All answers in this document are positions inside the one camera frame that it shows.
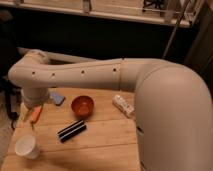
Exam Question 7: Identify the long grey rail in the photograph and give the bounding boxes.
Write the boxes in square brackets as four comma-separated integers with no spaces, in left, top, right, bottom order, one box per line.
[18,47,98,63]

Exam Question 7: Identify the black tripod stand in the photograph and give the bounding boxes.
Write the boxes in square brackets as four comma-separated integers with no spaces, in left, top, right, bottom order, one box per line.
[0,76,19,129]

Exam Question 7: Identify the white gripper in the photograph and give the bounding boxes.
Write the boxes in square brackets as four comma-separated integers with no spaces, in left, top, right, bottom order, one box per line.
[21,88,49,109]

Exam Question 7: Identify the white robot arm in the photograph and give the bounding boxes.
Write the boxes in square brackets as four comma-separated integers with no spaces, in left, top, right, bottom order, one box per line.
[8,50,213,171]

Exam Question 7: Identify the wooden table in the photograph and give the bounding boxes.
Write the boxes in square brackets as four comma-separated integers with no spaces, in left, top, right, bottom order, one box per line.
[1,88,140,171]

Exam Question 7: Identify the black rectangular box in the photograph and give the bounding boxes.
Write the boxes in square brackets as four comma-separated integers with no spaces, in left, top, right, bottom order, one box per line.
[58,120,87,143]

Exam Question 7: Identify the red-brown bowl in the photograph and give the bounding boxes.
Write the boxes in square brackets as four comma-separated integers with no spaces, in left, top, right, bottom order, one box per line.
[71,95,94,118]

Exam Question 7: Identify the orange handled tool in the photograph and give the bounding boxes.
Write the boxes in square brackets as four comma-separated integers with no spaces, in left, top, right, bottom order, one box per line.
[29,106,43,127]

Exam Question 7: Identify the blue sponge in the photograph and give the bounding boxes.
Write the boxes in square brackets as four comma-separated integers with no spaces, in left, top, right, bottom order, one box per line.
[50,92,65,106]

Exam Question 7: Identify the white ceramic cup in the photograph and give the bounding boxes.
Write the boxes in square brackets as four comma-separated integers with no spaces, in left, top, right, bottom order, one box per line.
[15,134,40,159]

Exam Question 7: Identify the wooden shelf ledge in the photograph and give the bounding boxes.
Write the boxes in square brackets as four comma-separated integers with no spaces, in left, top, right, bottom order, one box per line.
[0,0,204,27]

